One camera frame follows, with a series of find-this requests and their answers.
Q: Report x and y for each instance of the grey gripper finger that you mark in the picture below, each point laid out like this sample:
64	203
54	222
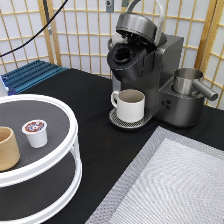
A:
109	6

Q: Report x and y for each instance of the grey pod coffee machine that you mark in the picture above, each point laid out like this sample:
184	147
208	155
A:
145	59

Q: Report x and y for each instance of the white coffee pod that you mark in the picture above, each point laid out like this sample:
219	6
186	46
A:
36	132

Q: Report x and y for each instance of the wooden shoji folding screen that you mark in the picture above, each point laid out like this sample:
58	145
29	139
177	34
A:
74	34

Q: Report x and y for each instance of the white ceramic mug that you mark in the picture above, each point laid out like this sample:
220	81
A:
129	105

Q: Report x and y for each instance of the steel milk frother jug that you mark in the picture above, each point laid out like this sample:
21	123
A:
188	80

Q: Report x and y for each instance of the blue corrugated panel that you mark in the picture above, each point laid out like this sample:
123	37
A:
30	75

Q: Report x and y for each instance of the white two-tier round shelf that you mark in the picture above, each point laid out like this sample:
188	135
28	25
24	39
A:
45	179

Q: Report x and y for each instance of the tan wooden cup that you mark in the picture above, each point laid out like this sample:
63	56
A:
9	152

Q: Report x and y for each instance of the grey woven placemat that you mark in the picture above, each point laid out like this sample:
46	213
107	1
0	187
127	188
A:
172	180

